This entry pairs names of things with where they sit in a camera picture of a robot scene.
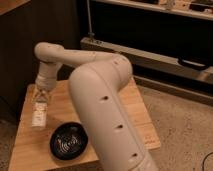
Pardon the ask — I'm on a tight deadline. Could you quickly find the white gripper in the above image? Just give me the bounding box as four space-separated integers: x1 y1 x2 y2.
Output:
33 62 61 102

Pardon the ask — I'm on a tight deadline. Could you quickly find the white plastic bottle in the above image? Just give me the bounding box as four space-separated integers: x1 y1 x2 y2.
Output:
32 90 49 129

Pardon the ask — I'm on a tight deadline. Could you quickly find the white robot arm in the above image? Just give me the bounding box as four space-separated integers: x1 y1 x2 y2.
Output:
34 42 159 171

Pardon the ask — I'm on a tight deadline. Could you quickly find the black ceramic bowl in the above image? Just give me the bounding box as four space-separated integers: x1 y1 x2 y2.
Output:
50 122 88 160

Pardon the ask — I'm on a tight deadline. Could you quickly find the wooden side table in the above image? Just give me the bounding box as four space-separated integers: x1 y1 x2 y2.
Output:
8 79 161 171

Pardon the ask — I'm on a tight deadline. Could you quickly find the vertical metal pole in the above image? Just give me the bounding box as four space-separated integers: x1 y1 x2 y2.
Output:
86 0 95 41

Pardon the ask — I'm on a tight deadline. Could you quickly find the grey metal beam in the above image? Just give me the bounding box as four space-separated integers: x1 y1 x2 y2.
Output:
80 37 213 85

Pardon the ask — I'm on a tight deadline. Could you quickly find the black flat object on beam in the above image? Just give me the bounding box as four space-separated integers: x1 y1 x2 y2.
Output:
177 58 210 71

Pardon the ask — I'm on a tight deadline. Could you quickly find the wooden shelf with items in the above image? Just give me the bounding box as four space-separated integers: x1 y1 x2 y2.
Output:
94 0 213 21

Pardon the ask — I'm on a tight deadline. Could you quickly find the black cable on floor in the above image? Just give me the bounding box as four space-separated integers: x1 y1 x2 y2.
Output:
200 151 213 171

